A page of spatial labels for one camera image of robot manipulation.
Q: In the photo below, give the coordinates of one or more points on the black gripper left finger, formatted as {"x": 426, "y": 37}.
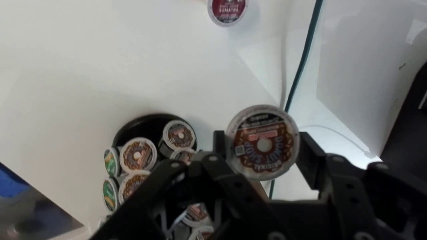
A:
{"x": 221, "y": 152}

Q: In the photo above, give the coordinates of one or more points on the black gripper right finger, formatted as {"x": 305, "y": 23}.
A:
{"x": 313, "y": 163}

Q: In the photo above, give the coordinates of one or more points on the red coffee pod on counter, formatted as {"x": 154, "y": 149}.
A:
{"x": 228, "y": 12}

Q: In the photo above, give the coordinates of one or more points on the donut print coffee pod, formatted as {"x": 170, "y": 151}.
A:
{"x": 262, "y": 143}

